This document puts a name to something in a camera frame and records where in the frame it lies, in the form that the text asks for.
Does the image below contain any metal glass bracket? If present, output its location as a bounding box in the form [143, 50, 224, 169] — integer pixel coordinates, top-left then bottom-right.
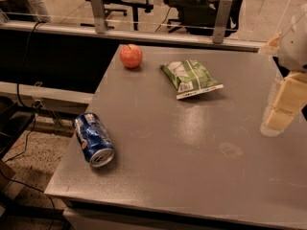
[213, 0, 232, 44]
[90, 0, 107, 34]

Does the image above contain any green chip bag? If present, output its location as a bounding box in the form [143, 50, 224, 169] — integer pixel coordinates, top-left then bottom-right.
[160, 60, 224, 100]

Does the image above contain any black office chair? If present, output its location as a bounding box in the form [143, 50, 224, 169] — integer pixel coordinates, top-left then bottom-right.
[164, 0, 243, 37]

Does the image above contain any left metal glass bracket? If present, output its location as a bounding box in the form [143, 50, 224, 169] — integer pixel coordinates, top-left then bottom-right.
[90, 0, 107, 34]

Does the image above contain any red apple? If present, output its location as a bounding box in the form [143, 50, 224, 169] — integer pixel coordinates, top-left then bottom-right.
[120, 44, 143, 69]

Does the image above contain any blue pepsi can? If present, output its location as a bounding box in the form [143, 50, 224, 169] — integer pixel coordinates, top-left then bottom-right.
[73, 113, 115, 168]

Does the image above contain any black floor cable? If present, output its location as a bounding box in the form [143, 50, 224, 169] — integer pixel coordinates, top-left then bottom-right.
[0, 20, 58, 230]

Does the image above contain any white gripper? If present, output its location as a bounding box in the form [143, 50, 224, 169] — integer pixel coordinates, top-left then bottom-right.
[258, 4, 307, 137]

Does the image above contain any right metal glass bracket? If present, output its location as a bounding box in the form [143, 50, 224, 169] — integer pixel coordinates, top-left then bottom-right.
[213, 0, 232, 44]

